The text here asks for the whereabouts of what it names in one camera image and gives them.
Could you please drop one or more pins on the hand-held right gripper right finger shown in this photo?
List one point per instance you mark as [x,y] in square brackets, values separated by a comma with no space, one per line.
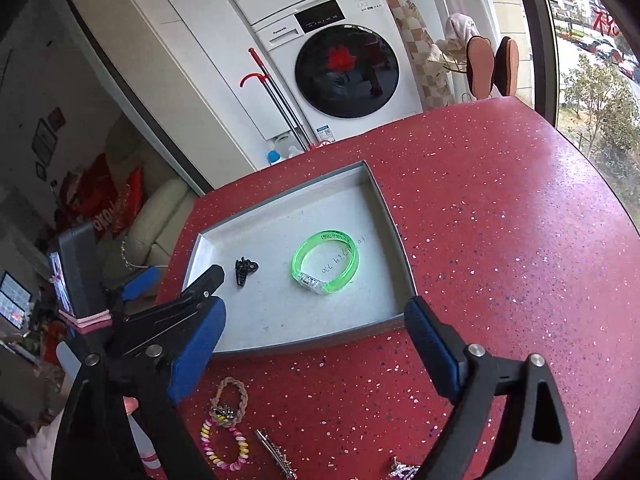
[430,350]

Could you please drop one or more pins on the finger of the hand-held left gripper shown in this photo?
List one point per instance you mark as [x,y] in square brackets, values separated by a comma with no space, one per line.
[207,282]
[142,282]

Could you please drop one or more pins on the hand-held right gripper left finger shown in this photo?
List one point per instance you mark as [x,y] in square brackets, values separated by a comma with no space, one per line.
[200,345]

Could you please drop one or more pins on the black hair claw clip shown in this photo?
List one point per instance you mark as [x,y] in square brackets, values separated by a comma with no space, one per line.
[243,271]

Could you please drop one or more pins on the small silver charm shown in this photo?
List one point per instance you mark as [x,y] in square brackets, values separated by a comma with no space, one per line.
[222,412]

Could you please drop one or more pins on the grey jewelry tray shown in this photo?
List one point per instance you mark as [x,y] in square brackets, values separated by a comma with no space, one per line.
[280,305]

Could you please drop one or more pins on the gold and silver jewellery pieces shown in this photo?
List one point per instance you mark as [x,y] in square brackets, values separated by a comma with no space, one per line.
[402,470]

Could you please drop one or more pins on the silver star hair clip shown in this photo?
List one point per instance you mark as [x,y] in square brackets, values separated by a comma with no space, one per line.
[272,447]

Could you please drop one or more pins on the beige sofa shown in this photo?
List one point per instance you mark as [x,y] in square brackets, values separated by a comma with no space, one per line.
[160,215]

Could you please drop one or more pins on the red printed cushion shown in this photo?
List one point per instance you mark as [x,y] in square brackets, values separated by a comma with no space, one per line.
[125,200]

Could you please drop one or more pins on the red blanket pile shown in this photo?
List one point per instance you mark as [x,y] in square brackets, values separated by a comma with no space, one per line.
[82,185]

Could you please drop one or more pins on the green translucent bangle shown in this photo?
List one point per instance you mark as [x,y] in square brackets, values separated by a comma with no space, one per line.
[315,284]

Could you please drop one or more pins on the blue capped bottle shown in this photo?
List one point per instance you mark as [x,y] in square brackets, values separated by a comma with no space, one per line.
[272,157]

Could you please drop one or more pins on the white plastic bottle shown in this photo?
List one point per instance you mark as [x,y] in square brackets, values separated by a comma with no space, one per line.
[283,142]

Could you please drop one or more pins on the white washing machine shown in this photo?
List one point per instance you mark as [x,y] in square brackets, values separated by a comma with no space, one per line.
[280,60]

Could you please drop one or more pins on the white cabinet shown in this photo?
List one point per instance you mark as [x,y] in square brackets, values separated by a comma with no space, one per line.
[150,35]

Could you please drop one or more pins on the brown slipper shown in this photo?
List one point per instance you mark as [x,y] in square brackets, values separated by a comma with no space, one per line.
[507,65]
[480,67]

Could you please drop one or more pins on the beige hat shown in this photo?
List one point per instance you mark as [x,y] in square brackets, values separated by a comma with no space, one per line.
[442,57]

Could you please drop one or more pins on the checkered cloth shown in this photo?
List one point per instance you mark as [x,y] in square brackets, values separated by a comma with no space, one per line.
[415,30]

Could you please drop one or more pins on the pale pink hat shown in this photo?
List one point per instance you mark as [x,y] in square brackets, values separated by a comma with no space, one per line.
[462,27]

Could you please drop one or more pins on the framed wall picture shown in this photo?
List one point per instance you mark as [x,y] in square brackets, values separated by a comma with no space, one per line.
[44,141]

